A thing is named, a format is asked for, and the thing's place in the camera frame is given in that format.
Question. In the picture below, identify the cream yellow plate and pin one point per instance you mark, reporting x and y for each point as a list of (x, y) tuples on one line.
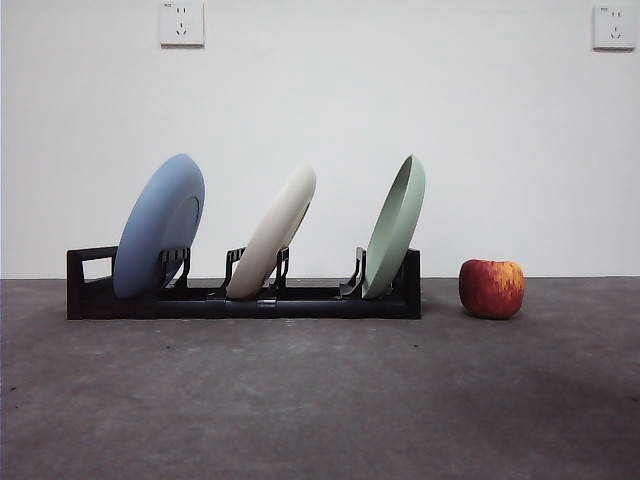
[(270, 235)]

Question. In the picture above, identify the blue plate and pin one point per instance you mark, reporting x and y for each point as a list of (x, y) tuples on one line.
[(150, 225)]

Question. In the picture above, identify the black plastic plate rack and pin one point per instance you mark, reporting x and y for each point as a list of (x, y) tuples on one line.
[(125, 307)]

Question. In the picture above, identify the red yellow apple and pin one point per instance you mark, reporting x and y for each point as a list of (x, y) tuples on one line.
[(492, 290)]

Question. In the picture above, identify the green plate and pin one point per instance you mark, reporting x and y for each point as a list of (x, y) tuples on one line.
[(395, 235)]

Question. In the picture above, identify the white wall socket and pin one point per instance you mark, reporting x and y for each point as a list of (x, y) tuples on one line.
[(610, 29), (182, 25)]

